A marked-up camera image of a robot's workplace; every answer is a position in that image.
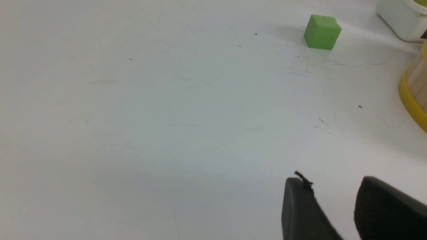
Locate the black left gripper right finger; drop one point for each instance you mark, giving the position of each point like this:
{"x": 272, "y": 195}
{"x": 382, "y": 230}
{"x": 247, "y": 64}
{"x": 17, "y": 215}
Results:
{"x": 383, "y": 212}

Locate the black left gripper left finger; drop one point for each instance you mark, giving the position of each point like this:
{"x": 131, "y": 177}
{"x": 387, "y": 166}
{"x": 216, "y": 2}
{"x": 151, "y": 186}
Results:
{"x": 302, "y": 216}

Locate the yellow bamboo steamer basket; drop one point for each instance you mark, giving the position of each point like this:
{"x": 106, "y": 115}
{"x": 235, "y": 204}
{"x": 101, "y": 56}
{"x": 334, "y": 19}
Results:
{"x": 412, "y": 88}

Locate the white box with green lid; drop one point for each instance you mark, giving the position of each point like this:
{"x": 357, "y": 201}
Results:
{"x": 407, "y": 18}

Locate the green foam cube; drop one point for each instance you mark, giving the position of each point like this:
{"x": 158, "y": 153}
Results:
{"x": 322, "y": 32}

